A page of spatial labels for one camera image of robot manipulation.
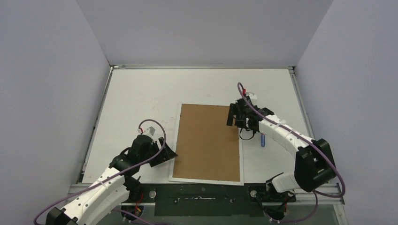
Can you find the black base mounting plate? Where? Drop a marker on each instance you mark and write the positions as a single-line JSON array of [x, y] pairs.
[[208, 200]]

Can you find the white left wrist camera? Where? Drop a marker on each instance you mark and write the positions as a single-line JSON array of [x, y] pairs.
[[150, 131]]

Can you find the blue red screwdriver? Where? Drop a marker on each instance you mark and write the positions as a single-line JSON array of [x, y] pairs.
[[262, 140]]

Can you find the white picture frame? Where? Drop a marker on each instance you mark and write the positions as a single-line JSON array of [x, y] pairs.
[[205, 181]]

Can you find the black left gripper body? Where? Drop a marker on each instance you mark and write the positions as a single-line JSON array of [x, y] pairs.
[[154, 148]]

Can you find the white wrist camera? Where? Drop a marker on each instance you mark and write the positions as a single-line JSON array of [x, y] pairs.
[[251, 96], [150, 131]]

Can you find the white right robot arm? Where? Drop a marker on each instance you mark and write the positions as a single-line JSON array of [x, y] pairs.
[[313, 165]]

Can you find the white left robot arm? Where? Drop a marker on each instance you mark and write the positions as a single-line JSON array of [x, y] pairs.
[[115, 185]]

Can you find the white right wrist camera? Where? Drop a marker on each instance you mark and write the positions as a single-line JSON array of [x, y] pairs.
[[251, 96]]

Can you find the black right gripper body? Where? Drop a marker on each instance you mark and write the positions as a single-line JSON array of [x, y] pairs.
[[237, 113]]

